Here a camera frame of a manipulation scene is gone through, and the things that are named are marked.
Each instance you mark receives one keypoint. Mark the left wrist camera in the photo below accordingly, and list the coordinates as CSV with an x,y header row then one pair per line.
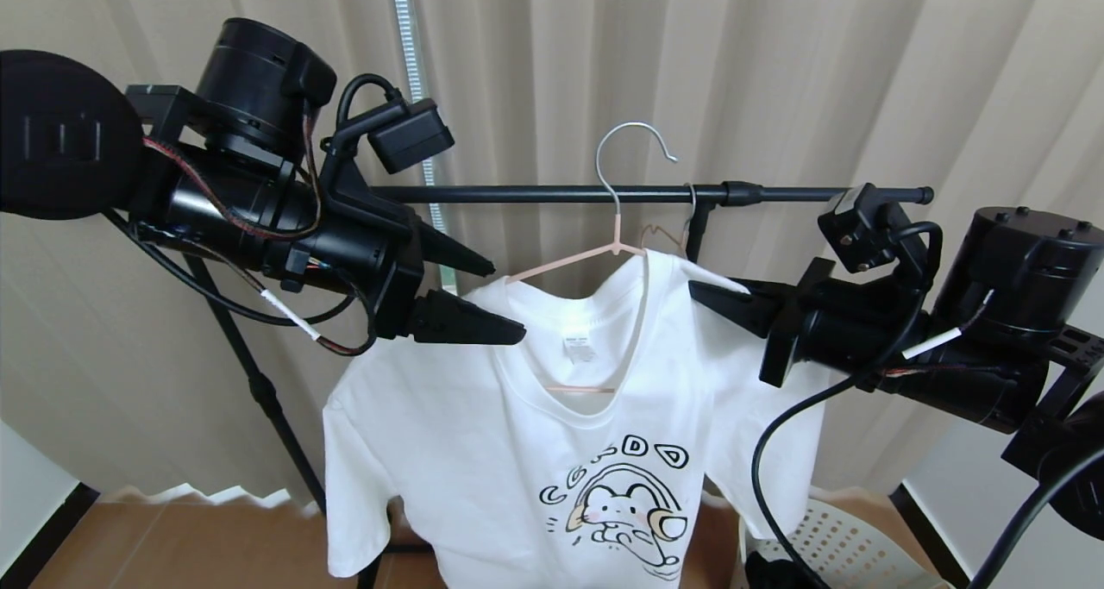
x,y
410,136

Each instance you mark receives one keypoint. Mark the black garment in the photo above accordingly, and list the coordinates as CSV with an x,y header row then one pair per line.
x,y
776,574

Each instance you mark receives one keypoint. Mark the black clothes rack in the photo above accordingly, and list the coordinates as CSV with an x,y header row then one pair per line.
x,y
552,194

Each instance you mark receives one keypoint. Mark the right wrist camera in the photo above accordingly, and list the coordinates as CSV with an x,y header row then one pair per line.
x,y
862,227

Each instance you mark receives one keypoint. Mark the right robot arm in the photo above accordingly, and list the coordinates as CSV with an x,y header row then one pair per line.
x,y
1018,270

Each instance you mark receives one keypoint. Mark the white laundry basket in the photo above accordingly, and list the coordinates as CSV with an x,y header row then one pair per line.
x,y
854,546

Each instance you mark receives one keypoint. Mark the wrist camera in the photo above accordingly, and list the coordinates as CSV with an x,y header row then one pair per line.
x,y
862,227
410,136

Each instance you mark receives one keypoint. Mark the white printed t-shirt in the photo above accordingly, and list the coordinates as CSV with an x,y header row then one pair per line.
x,y
483,451

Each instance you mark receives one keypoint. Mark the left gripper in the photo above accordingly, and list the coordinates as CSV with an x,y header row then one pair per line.
x,y
345,253

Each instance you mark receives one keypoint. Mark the pink clothes hanger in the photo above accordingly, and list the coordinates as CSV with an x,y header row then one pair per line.
x,y
668,235
617,218

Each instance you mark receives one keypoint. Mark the beige curtain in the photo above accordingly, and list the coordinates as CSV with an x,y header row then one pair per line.
x,y
776,80

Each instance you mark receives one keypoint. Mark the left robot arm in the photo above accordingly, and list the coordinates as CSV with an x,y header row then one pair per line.
x,y
60,132

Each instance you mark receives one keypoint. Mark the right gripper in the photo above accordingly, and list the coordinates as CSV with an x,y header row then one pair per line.
x,y
828,330

